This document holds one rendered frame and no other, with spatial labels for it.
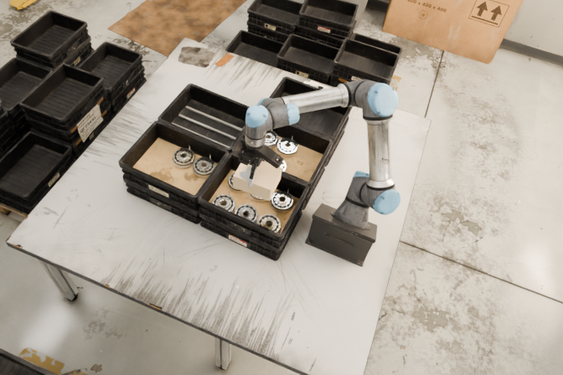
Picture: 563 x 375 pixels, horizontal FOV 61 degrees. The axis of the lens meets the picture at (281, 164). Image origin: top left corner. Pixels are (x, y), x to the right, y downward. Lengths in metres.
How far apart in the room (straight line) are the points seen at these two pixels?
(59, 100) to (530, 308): 3.09
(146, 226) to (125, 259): 0.18
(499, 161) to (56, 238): 3.03
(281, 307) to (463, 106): 2.65
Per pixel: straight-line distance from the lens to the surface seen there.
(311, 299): 2.10
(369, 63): 3.48
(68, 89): 3.23
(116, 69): 3.48
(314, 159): 2.33
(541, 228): 3.69
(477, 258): 3.33
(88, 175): 2.48
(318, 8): 3.89
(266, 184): 1.85
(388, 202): 1.96
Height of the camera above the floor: 2.62
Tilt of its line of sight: 52 degrees down
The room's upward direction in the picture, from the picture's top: 9 degrees clockwise
